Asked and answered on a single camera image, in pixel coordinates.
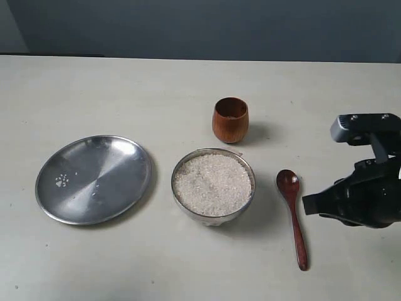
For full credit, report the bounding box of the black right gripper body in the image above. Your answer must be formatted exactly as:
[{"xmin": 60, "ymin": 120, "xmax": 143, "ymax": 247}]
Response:
[{"xmin": 335, "ymin": 156, "xmax": 400, "ymax": 228}]

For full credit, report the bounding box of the dark red wooden spoon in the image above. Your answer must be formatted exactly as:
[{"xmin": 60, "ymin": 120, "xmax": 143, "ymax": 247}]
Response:
[{"xmin": 276, "ymin": 169, "xmax": 309, "ymax": 272}]

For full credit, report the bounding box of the steel bowl of rice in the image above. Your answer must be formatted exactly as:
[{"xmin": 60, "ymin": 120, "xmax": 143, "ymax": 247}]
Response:
[{"xmin": 171, "ymin": 148, "xmax": 256, "ymax": 226}]

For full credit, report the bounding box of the brown wooden cup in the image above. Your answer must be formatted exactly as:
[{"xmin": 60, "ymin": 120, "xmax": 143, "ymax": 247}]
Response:
[{"xmin": 212, "ymin": 97, "xmax": 249, "ymax": 144}]

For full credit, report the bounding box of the round steel plate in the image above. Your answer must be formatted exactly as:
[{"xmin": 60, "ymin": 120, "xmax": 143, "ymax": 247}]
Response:
[{"xmin": 35, "ymin": 135, "xmax": 152, "ymax": 226}]

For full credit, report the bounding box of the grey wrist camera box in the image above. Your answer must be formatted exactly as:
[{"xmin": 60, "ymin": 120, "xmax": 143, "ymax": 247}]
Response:
[{"xmin": 330, "ymin": 113, "xmax": 400, "ymax": 163}]

